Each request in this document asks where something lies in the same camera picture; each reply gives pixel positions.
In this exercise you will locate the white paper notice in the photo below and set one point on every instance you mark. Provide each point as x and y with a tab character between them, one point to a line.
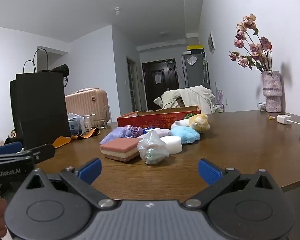
158	79

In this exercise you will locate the small wrapped candy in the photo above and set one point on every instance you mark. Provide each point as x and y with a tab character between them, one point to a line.
271	117

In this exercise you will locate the red cardboard box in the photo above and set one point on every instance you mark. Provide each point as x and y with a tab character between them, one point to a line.
152	118

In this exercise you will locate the pink textured vase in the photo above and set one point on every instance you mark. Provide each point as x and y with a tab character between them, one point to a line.
272	92

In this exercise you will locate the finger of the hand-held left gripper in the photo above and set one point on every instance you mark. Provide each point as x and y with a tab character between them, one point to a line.
42	152
9	148

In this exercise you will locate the white charger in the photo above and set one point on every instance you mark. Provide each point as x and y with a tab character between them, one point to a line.
283	119

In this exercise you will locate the dark entrance door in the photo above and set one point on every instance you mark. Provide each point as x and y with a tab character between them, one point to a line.
150	90

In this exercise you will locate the blue fluffy plush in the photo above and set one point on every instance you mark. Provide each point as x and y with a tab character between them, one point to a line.
186	133

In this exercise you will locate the clear bag with blue items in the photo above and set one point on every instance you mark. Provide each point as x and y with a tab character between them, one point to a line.
75	126

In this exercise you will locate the lavender towel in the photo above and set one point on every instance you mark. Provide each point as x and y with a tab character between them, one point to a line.
115	133

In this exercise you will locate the dried pink roses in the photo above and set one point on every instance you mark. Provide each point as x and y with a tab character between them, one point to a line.
252	47

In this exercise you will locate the white jacket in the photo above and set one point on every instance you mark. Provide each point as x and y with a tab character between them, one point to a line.
199	96

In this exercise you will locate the yellow and white plush toy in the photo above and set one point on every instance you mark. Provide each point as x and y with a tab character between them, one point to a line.
199	122

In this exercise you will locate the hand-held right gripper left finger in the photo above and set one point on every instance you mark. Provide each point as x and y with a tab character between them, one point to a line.
91	171

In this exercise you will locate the clear plastic bag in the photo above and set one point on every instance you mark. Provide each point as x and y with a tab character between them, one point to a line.
152	147

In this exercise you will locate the black paper shopping bag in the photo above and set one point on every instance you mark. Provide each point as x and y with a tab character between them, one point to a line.
40	105

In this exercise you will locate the wooden chair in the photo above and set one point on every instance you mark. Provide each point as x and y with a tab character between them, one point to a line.
180	103

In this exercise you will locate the yellow box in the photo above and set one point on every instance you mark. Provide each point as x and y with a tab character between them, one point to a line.
194	47

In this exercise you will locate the beige jacket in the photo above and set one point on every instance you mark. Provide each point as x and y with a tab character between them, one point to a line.
168	98

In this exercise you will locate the grey refrigerator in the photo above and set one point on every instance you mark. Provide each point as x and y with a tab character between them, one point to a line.
196	75

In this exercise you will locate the small storage rack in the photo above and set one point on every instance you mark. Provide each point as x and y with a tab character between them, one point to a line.
218	108

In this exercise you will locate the clear drinking glass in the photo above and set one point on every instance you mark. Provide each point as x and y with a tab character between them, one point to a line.
100	121

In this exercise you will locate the side room door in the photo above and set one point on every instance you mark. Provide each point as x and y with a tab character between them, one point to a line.
131	87

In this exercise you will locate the folded umbrella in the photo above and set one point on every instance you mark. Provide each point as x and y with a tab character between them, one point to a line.
204	67

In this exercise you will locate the pink hard-shell suitcase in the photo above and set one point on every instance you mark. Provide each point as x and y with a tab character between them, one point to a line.
85	102

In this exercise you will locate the pink layered sponge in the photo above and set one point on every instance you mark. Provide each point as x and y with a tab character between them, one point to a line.
120	146

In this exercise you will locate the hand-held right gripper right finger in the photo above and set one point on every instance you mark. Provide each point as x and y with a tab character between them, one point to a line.
209	172

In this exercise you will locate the clear bag on refrigerator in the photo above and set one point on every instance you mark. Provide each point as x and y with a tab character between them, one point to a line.
192	60

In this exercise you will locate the black garment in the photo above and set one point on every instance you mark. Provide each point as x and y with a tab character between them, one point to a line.
60	69

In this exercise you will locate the white round sponge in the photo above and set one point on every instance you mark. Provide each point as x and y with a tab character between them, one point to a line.
174	143

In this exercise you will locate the white ceiling lamp socket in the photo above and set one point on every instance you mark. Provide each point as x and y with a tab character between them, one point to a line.
117	11

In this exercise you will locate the purple scrunchie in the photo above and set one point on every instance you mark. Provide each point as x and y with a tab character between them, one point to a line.
135	130

